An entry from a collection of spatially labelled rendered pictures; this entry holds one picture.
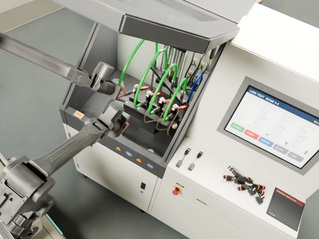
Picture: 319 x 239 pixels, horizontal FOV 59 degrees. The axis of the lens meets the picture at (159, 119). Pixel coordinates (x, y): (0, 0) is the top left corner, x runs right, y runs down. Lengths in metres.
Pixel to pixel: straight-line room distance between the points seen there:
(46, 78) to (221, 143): 2.13
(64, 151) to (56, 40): 2.76
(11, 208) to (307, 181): 1.29
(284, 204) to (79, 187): 1.58
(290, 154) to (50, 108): 2.18
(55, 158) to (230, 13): 1.07
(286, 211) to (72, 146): 1.10
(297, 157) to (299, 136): 0.12
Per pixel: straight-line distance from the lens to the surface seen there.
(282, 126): 1.39
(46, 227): 2.13
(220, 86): 1.34
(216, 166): 1.53
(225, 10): 1.51
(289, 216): 1.58
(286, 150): 1.46
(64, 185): 2.50
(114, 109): 1.06
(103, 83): 1.24
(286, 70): 1.26
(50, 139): 2.71
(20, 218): 1.14
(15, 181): 0.75
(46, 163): 0.80
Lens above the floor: 2.30
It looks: 55 degrees down
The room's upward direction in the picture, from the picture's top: 13 degrees clockwise
